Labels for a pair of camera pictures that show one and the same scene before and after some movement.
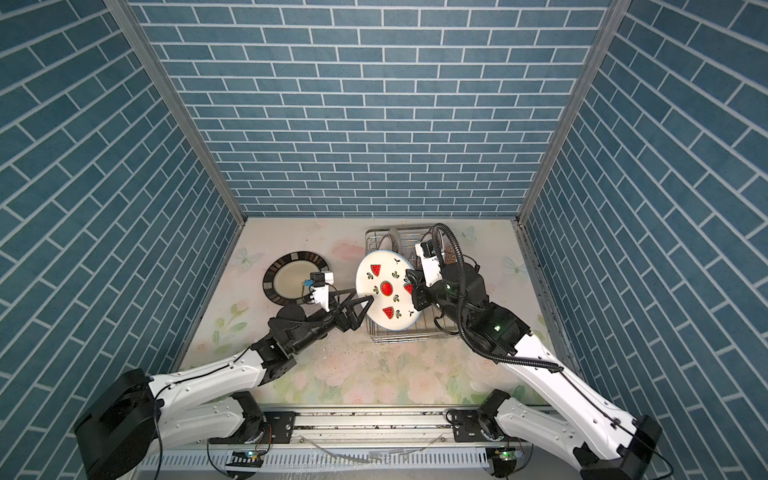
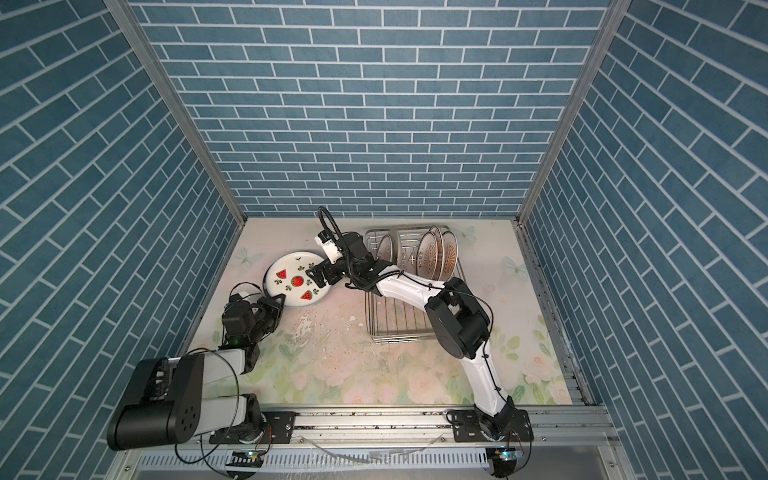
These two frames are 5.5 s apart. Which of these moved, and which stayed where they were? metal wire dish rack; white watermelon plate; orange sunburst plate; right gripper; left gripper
Moved: white watermelon plate; right gripper; left gripper
Stayed: orange sunburst plate; metal wire dish rack
